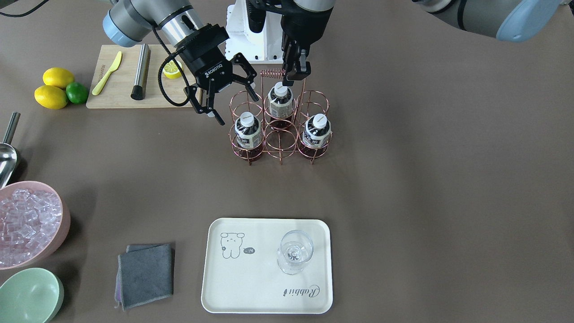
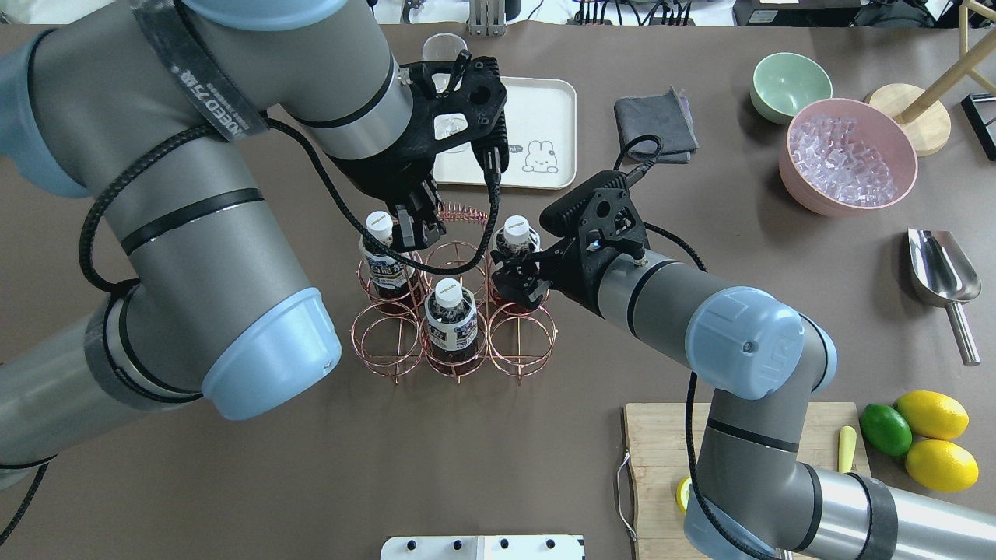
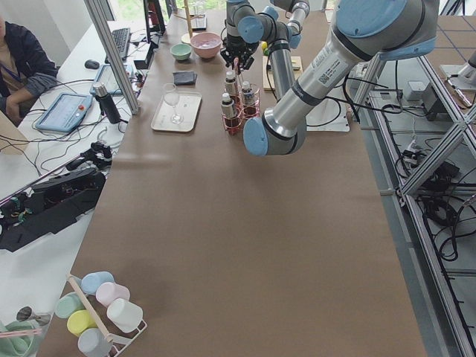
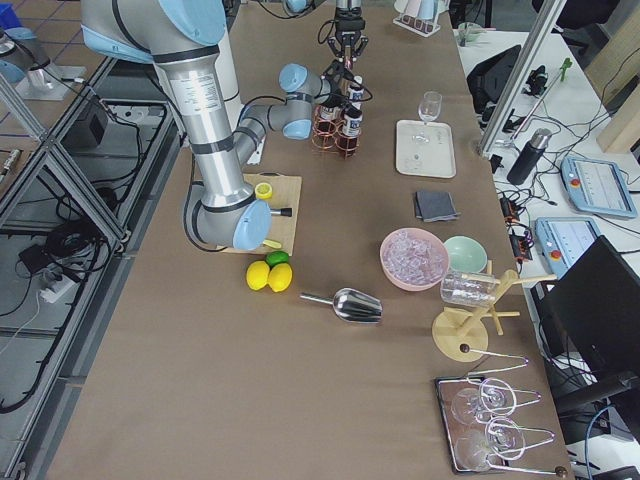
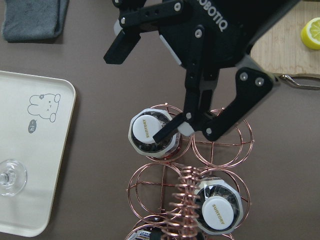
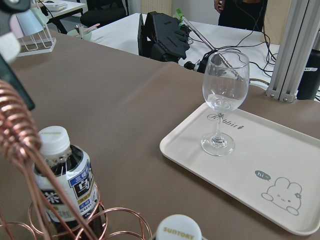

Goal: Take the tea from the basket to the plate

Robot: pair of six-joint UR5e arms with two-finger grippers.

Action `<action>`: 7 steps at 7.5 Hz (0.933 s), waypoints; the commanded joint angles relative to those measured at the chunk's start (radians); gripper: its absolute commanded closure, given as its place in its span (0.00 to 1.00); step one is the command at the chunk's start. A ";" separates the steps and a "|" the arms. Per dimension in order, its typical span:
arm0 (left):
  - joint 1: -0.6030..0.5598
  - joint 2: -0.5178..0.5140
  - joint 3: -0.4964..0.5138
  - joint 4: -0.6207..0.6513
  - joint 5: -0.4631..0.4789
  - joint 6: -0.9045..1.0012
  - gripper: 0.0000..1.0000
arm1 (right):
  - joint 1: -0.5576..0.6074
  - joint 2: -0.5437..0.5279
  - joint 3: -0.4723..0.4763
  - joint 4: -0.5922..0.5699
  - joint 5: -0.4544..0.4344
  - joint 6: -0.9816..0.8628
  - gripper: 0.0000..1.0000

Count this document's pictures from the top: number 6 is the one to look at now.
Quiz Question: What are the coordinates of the clear wine glass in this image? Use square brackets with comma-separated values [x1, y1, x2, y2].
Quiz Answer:
[201, 50, 250, 157]

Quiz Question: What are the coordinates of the cream rabbit tray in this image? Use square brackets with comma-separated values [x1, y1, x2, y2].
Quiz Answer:
[159, 103, 320, 236]

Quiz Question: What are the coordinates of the black equipment on table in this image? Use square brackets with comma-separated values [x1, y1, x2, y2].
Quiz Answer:
[137, 11, 191, 63]

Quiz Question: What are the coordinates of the tea bottle front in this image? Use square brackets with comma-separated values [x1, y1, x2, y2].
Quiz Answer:
[151, 214, 203, 240]

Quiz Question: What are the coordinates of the copper wire bottle basket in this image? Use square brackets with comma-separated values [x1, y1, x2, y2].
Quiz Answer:
[0, 80, 152, 240]

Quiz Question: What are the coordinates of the aluminium frame post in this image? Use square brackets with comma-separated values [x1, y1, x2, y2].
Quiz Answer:
[266, 0, 320, 103]

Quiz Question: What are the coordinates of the tea bottle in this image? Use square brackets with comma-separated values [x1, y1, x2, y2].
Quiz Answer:
[151, 214, 203, 240]
[33, 125, 99, 240]

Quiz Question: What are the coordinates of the tea bottle rear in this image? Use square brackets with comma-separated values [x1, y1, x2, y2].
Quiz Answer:
[33, 125, 99, 240]

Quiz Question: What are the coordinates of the person in black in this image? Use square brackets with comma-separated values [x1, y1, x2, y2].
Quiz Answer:
[213, 0, 268, 32]

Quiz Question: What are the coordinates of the white wire cup rack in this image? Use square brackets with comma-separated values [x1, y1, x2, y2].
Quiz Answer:
[9, 6, 57, 57]

